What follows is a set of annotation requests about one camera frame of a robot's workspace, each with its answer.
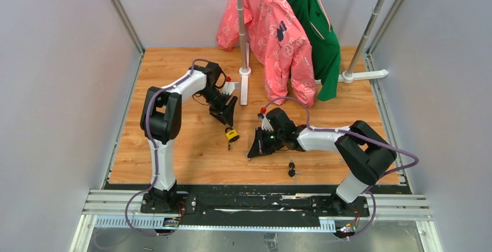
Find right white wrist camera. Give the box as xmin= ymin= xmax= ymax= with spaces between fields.
xmin=258 ymin=113 xmax=274 ymax=132

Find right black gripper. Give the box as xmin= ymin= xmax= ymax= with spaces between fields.
xmin=248 ymin=127 xmax=285 ymax=159

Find white clothes rack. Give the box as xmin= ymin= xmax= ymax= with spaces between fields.
xmin=235 ymin=0 xmax=388 ymax=106

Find black orange-lock keys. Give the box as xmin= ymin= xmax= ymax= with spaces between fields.
xmin=288 ymin=156 xmax=302 ymax=184

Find pink patterned jacket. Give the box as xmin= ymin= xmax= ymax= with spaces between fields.
xmin=216 ymin=0 xmax=317 ymax=109

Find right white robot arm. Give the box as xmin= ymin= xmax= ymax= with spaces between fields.
xmin=247 ymin=108 xmax=396 ymax=216

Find yellow padlock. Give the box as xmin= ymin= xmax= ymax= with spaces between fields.
xmin=225 ymin=127 xmax=240 ymax=143

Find purple cable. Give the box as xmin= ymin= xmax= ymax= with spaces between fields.
xmin=259 ymin=96 xmax=419 ymax=239
xmin=125 ymin=58 xmax=216 ymax=237

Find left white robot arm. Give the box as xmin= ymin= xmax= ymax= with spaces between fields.
xmin=140 ymin=61 xmax=238 ymax=213

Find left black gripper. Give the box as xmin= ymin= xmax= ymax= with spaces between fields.
xmin=199 ymin=87 xmax=238 ymax=127

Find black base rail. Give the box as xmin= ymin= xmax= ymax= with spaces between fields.
xmin=82 ymin=185 xmax=397 ymax=236

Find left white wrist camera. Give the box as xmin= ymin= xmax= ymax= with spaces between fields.
xmin=222 ymin=81 xmax=241 ymax=95

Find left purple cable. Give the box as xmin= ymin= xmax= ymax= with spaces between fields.
xmin=125 ymin=58 xmax=216 ymax=237

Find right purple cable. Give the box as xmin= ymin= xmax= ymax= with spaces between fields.
xmin=259 ymin=96 xmax=419 ymax=239

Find green shirt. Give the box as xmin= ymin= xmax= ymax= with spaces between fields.
xmin=287 ymin=0 xmax=341 ymax=101

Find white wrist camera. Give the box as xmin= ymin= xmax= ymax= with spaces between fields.
xmin=258 ymin=113 xmax=274 ymax=132
xmin=222 ymin=81 xmax=241 ymax=95

